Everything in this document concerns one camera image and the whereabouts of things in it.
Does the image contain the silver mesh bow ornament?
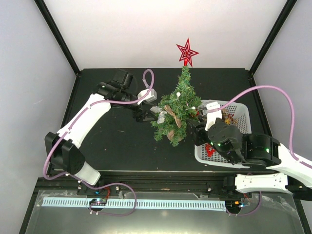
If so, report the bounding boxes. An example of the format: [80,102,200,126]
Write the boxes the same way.
[150,106,167,124]

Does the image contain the burlap bow ornament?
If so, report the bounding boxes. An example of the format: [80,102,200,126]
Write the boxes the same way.
[164,105,182,128]

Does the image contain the small green christmas tree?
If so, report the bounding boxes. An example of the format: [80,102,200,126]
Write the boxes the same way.
[151,66,202,147]

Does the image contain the white bulb string lights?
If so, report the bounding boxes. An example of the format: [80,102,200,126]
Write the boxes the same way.
[176,92,196,110]

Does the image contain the white perforated plastic basket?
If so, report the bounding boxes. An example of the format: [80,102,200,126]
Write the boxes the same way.
[195,102,252,169]

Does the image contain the red star tree topper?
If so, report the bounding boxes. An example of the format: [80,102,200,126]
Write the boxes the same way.
[176,38,199,68]

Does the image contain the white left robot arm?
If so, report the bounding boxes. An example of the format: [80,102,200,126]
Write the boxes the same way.
[42,69,157,195]

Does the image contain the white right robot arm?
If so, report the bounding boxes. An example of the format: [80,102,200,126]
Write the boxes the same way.
[187,117,312,201]

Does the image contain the gold bell ornament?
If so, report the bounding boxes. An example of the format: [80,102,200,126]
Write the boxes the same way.
[223,110,238,125]

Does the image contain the right circuit board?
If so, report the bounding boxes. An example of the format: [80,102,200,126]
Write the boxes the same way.
[225,200,251,211]

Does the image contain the circuit board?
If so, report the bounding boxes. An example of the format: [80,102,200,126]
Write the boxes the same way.
[225,200,251,211]
[89,198,107,206]

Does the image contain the left circuit board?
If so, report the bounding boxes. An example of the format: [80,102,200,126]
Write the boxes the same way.
[89,198,107,206]

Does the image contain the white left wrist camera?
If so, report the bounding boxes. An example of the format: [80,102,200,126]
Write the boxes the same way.
[137,89,157,105]

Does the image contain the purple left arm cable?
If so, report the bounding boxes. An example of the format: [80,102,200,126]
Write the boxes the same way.
[42,69,155,181]

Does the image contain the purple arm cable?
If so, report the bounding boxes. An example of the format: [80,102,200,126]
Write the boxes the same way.
[42,69,155,181]
[214,84,312,169]

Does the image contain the white slotted cable duct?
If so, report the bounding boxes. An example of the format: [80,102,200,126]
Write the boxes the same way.
[41,197,226,212]

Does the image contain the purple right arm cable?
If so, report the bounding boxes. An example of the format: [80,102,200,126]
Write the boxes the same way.
[214,84,312,169]

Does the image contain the left black frame post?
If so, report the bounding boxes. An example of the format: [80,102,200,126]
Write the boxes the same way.
[34,0,80,76]

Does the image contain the black frame post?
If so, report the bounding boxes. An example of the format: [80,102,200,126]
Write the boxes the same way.
[34,0,80,76]
[249,0,297,77]

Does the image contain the right black frame post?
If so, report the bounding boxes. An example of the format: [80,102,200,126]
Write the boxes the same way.
[249,0,297,77]

